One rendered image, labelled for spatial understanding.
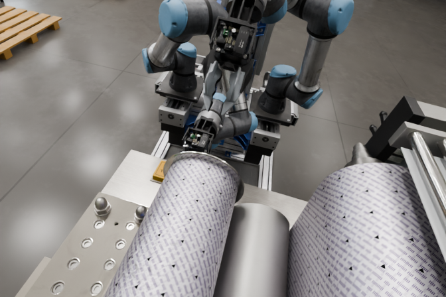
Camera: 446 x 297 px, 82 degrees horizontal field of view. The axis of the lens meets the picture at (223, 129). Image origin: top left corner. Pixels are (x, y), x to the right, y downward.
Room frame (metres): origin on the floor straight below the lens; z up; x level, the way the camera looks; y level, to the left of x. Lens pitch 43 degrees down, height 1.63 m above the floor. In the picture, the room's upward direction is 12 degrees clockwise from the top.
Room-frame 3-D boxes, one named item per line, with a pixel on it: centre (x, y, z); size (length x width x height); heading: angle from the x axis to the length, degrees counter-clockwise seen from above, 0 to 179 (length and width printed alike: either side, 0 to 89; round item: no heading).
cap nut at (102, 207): (0.29, 0.24, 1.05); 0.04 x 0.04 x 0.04
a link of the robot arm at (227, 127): (0.66, 0.03, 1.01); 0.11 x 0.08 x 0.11; 127
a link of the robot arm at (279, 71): (1.15, -0.23, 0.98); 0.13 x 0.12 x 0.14; 55
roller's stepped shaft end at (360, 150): (0.33, -0.24, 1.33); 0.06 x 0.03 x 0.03; 175
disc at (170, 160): (0.27, 0.01, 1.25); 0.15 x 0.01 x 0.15; 85
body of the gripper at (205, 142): (0.49, 0.06, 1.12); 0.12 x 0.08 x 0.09; 175
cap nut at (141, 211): (0.29, 0.14, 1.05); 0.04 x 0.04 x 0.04
